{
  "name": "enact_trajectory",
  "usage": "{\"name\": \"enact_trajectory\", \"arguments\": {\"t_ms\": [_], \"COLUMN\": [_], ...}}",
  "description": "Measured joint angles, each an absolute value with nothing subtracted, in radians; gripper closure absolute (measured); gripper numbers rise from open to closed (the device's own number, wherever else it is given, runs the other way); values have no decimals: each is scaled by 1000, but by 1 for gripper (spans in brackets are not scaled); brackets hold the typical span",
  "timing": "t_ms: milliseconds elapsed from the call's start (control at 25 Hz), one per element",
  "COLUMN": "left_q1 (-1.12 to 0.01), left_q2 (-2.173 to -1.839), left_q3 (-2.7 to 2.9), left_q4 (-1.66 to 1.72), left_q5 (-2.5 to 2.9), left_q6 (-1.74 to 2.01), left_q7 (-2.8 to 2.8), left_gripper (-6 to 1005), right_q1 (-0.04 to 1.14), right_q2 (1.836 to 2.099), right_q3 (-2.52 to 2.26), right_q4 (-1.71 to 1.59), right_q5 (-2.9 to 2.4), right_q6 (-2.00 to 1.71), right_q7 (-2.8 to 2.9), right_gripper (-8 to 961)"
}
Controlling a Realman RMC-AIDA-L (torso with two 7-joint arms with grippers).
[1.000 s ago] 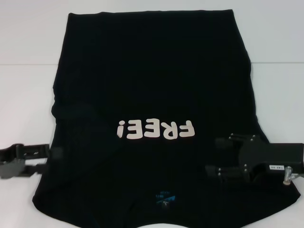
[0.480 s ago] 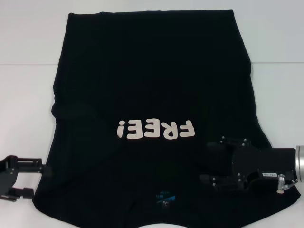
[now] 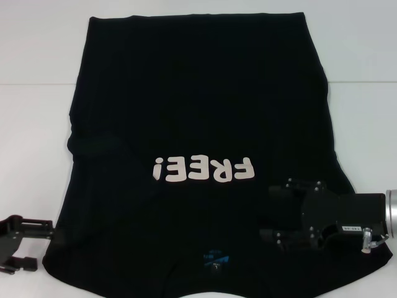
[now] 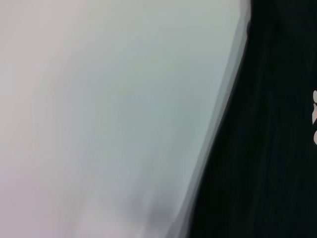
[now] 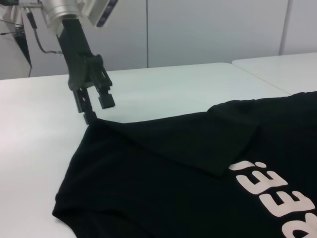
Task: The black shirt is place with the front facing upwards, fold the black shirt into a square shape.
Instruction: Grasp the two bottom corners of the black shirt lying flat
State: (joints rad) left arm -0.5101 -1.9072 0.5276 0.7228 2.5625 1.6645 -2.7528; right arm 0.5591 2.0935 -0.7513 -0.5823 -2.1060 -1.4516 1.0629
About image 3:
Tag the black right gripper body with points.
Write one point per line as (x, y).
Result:
(341, 211)

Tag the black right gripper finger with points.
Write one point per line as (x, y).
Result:
(288, 239)
(285, 192)

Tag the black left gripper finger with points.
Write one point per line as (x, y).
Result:
(26, 265)
(34, 228)

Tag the silver right wrist connector plug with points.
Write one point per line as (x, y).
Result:
(367, 240)

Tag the black T-shirt with FREE print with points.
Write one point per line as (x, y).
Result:
(198, 108)

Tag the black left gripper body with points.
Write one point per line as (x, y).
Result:
(7, 245)

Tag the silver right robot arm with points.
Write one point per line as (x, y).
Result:
(392, 214)

